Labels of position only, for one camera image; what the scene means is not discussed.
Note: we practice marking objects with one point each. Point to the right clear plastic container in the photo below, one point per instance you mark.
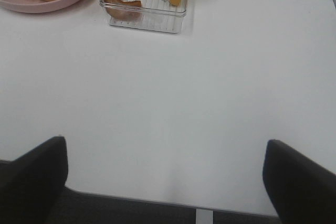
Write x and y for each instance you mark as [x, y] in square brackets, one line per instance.
[155, 15]

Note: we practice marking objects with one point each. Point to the bacon strip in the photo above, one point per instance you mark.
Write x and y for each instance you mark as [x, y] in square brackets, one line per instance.
[121, 10]

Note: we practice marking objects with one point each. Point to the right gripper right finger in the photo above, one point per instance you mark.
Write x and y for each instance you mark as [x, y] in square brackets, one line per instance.
[300, 190]

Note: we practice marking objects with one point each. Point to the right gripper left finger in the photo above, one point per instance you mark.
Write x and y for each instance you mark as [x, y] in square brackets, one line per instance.
[31, 184]

